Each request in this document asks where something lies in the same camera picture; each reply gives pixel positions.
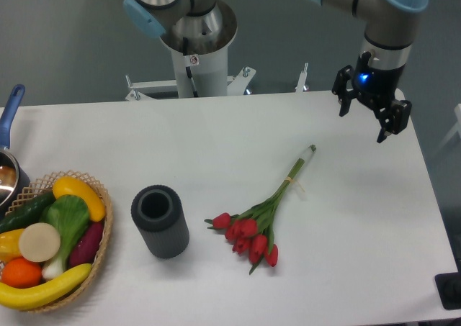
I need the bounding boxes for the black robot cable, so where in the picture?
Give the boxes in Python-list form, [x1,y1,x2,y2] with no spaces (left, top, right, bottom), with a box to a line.
[182,37,200,99]

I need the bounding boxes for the yellow banana bottom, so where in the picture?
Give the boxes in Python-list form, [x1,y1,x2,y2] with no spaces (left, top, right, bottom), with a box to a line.
[1,263,92,311]

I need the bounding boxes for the black device table edge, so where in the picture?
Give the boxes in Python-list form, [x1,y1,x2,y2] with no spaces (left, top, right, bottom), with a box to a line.
[434,272,460,310]

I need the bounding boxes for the blue handled saucepan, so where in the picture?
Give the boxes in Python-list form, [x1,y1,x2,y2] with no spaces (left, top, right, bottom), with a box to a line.
[1,84,30,219]

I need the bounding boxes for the beige round disc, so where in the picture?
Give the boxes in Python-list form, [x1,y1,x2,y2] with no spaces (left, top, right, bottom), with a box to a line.
[19,222,61,263]

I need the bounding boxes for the dark grey ribbed vase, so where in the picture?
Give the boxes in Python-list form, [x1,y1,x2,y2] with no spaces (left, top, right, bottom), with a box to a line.
[130,185,189,259]

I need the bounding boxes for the dark green cucumber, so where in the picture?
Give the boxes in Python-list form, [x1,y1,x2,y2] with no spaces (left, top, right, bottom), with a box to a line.
[1,191,55,233]

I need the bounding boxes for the woven wicker basket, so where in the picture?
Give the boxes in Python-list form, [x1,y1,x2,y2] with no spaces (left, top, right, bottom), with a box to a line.
[6,171,113,313]

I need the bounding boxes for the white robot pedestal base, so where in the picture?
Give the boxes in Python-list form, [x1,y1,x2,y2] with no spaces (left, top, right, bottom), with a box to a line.
[122,0,310,102]

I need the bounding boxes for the red tulip bouquet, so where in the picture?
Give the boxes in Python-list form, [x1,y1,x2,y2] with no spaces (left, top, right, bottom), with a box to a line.
[204,144,317,274]

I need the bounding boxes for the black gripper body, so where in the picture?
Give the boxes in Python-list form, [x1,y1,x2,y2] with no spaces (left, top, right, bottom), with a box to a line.
[352,52,406,111]

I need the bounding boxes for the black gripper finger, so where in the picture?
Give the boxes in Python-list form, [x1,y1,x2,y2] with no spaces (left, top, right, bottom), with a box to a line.
[331,65,356,117]
[375,99,412,143]

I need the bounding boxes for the green bok choy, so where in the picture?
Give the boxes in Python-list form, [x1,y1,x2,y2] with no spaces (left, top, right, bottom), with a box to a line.
[40,195,89,281]

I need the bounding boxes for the purple sweet potato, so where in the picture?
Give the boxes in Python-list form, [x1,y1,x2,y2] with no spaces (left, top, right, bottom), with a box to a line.
[68,222,104,268]

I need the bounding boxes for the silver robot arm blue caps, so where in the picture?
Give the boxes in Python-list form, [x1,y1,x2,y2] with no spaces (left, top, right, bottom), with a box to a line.
[311,0,429,142]

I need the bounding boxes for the yellow bell pepper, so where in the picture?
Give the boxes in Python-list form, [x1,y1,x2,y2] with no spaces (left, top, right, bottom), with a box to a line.
[0,228,24,263]

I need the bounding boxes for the orange fruit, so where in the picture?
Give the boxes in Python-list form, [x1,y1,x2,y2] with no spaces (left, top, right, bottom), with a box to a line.
[1,258,42,289]

